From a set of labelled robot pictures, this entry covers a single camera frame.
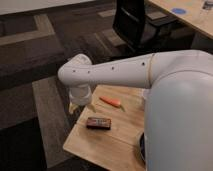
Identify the small object on far desk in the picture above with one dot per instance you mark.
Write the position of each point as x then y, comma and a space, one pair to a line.
208, 5

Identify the wooden far desk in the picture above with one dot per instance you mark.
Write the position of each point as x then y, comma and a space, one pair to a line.
196, 17

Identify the orange pepper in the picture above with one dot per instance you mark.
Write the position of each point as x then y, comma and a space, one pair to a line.
114, 102

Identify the blue round coaster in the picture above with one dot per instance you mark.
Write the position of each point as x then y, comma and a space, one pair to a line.
178, 11

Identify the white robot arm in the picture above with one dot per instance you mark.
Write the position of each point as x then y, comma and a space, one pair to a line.
178, 129

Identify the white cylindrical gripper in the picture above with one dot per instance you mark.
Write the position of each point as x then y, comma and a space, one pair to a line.
80, 95

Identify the dark blue plate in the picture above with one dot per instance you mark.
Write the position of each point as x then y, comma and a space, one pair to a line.
142, 148

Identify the black office chair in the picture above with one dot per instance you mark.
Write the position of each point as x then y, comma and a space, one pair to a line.
143, 28

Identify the brown chocolate bar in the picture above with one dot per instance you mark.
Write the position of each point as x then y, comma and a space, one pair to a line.
98, 123

